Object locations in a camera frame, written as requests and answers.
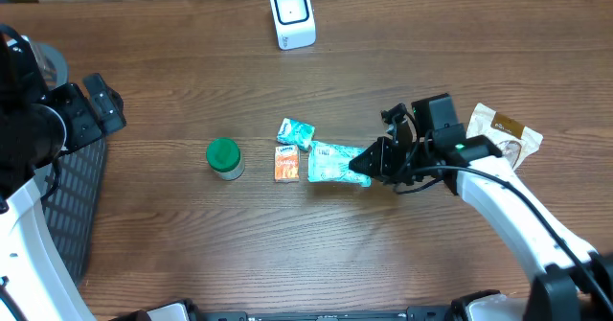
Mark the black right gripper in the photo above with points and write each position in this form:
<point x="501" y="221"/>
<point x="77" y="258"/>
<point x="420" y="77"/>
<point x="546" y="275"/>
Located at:
<point x="375" y="155"/>

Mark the teal wet wipes pack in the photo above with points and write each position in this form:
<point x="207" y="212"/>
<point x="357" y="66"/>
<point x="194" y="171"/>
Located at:
<point x="330" y="163"/>

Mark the teal tissue pack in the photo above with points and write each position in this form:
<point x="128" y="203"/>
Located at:
<point x="297" y="133"/>

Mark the orange tissue pack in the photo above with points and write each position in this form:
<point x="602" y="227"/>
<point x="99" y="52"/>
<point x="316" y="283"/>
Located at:
<point x="286" y="163"/>

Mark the beige snack bag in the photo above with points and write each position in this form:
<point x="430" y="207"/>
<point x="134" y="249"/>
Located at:
<point x="515" y="140"/>

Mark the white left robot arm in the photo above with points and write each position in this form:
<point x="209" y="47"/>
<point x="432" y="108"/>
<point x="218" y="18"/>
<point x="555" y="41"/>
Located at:
<point x="39" y="125"/>

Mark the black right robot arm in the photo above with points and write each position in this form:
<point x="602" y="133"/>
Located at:
<point x="426" y="144"/>

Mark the white barcode scanner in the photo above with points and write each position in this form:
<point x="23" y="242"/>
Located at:
<point x="294" y="23"/>

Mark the green lid jar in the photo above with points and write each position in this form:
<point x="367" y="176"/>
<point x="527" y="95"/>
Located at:
<point x="225" y="158"/>

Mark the grey plastic basket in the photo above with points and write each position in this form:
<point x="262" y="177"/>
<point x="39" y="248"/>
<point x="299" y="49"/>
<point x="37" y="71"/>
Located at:
<point x="72" y="153"/>

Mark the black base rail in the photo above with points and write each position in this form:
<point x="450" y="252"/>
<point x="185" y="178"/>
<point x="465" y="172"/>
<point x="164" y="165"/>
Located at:
<point x="335" y="315"/>

